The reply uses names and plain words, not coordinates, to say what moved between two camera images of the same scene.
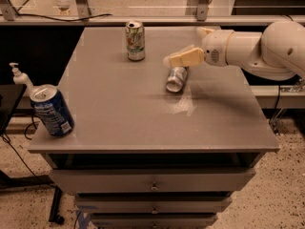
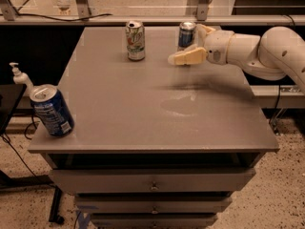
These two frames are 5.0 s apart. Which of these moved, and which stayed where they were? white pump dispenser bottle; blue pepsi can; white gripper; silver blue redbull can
Moved: silver blue redbull can
Stayed: blue pepsi can; white pump dispenser bottle; white gripper
